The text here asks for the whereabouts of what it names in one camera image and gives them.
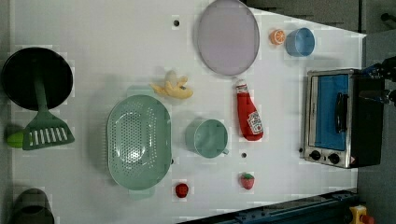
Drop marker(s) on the red plush ketchup bottle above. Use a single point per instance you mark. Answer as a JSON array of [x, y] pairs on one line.
[[249, 119]]

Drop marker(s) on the green plastic strainer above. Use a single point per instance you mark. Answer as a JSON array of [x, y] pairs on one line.
[[139, 143]]

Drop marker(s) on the green plastic mug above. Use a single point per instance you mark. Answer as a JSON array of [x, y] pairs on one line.
[[207, 138]]

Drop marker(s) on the yellow plush peeled banana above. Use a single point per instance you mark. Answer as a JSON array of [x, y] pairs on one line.
[[174, 86]]

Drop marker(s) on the small red strawberry toy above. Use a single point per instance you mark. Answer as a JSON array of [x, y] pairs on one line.
[[182, 190]]

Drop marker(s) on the large lilac plate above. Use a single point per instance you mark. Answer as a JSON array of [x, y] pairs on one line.
[[228, 37]]

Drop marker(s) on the pink strawberry toy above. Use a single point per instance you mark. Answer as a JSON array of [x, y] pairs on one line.
[[247, 181]]

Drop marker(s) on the orange slice toy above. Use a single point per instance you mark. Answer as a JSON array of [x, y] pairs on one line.
[[277, 37]]

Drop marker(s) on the blue plastic bowl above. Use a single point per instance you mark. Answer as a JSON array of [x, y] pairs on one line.
[[300, 43]]

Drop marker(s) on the silver black toaster oven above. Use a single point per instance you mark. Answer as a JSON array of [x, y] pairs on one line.
[[342, 129]]

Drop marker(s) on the green slotted spatula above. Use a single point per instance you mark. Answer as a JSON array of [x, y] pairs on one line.
[[45, 129]]

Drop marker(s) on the black frying pan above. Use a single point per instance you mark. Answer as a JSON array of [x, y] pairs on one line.
[[22, 67]]

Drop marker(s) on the lime green toy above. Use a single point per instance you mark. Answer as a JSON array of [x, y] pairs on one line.
[[15, 140]]

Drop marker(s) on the yellow red clamp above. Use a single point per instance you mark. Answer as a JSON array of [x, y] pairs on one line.
[[360, 216]]

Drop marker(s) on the dark cylindrical cup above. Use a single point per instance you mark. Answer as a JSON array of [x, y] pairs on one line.
[[32, 207]]

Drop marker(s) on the blue metal frame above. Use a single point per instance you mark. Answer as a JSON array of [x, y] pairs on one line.
[[329, 208]]

